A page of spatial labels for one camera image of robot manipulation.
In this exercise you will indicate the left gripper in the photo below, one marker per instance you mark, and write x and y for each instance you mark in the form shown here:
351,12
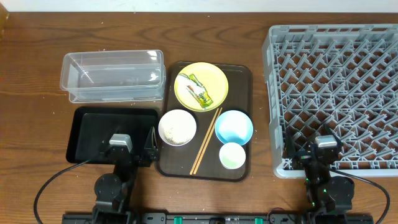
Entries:
153,155

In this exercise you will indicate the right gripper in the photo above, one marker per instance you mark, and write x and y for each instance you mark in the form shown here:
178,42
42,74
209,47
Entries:
301,157

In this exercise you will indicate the pile of rice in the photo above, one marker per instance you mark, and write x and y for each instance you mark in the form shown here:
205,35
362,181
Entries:
176,134

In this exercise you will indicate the pink bowl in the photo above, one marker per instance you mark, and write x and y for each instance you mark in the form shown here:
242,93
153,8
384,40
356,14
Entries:
177,117

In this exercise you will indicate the wooden chopstick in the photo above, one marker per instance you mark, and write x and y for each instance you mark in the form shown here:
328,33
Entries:
208,141
200,152

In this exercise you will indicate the green snack wrapper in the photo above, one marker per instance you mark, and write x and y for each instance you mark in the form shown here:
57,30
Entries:
196,89

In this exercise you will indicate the pale green cup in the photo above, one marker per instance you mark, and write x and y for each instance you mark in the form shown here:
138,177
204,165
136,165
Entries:
232,155

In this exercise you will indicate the blue bowl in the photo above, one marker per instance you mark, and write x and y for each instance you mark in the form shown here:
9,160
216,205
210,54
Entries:
234,126

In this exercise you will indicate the yellow plate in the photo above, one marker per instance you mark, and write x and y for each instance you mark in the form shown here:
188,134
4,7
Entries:
211,77

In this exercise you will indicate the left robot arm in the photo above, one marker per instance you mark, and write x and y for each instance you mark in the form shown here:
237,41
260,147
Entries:
113,190

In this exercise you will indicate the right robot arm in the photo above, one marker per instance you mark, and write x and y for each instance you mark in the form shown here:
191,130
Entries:
331,197

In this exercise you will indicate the grey dishwasher rack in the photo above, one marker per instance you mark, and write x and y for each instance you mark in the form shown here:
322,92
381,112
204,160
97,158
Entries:
344,76

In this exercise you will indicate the dark brown serving tray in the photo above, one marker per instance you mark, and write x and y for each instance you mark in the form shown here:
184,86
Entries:
177,161

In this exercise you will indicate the black plastic tray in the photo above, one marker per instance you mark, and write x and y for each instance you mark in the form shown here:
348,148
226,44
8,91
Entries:
93,127

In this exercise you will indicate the clear plastic bin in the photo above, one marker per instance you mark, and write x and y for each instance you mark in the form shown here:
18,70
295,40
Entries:
114,76

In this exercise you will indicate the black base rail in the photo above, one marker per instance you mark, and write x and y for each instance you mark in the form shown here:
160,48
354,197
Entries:
161,218

